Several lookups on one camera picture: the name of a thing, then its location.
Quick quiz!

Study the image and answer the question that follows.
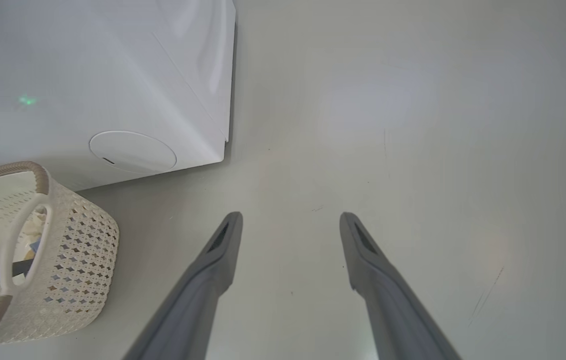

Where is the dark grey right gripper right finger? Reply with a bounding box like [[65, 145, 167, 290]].
[[339, 212, 464, 360]]

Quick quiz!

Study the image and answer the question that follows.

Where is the white front-load washing machine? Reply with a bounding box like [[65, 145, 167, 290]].
[[0, 0, 237, 193]]

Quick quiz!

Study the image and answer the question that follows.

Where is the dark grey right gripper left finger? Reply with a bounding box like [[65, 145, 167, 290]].
[[123, 211, 244, 360]]

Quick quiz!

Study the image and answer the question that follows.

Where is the cream white garment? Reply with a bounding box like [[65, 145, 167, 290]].
[[22, 207, 50, 261]]

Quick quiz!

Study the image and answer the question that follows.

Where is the cream perforated laundry basket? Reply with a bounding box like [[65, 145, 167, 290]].
[[0, 161, 120, 357]]

